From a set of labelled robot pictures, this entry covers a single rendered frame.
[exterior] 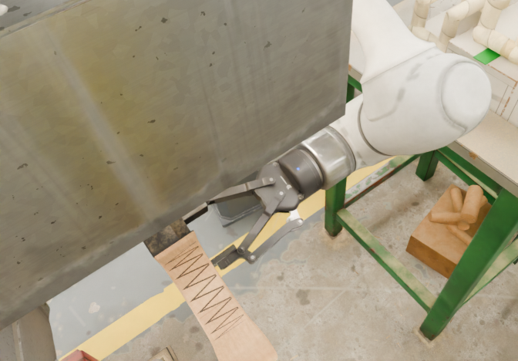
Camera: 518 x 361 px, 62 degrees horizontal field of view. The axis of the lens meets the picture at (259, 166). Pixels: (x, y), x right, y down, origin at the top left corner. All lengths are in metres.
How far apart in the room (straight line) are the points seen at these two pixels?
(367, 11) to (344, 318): 1.28
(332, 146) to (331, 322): 1.10
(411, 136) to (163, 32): 0.42
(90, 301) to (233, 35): 1.76
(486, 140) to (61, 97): 0.84
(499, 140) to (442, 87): 0.44
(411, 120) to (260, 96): 0.33
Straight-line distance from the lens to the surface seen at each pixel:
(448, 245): 1.72
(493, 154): 0.92
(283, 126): 0.26
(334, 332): 1.67
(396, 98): 0.54
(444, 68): 0.53
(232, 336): 0.43
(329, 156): 0.64
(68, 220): 0.22
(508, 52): 0.95
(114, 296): 1.88
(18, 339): 0.43
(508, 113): 0.97
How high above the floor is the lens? 1.60
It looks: 52 degrees down
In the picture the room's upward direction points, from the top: 10 degrees counter-clockwise
